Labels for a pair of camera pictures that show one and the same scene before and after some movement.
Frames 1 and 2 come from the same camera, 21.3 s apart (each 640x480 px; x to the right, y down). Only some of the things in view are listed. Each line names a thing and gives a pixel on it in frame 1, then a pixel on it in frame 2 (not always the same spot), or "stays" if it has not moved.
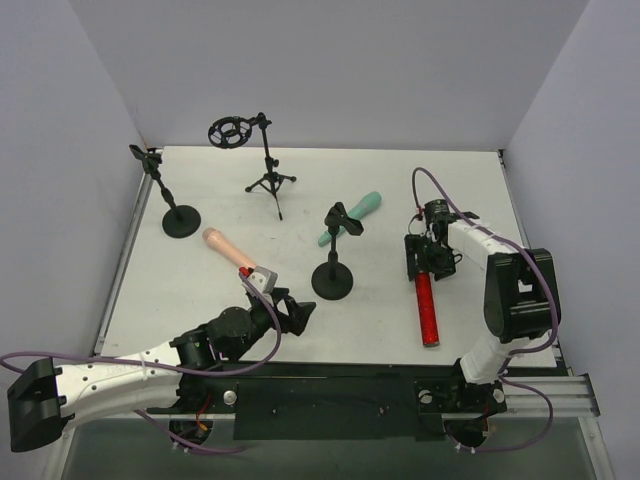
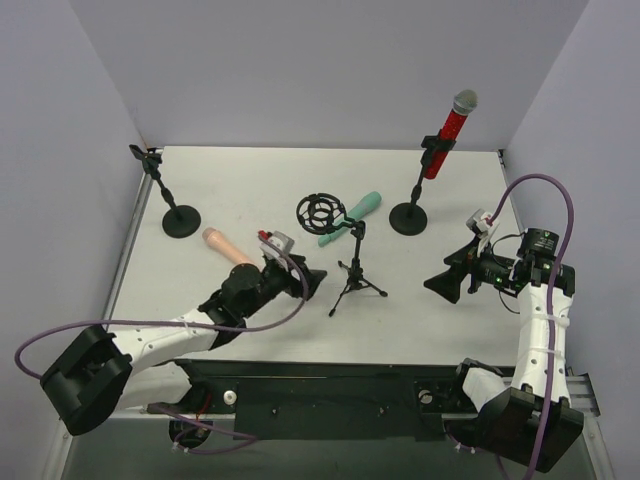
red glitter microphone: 426,309 → 464,103
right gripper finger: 414,255 → 449,283
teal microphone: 358,211 stays
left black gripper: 281,310 → 298,275
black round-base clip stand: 333,280 → 411,218
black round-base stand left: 182,220 stays
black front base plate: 340,404 stays
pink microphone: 215,240 stays
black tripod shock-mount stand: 231,132 → 322,213
